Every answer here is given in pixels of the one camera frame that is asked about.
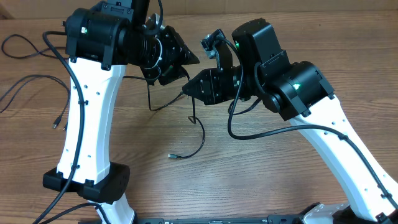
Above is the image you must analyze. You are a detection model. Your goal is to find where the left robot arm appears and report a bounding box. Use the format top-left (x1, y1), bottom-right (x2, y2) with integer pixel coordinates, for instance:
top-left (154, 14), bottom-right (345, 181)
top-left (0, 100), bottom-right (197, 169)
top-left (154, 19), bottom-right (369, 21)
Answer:
top-left (43, 1), bottom-right (199, 223)

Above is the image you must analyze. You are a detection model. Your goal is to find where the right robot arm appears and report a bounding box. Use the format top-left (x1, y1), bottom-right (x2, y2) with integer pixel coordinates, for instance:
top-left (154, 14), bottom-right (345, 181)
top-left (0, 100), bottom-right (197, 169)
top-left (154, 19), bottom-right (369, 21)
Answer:
top-left (182, 18), bottom-right (397, 223)

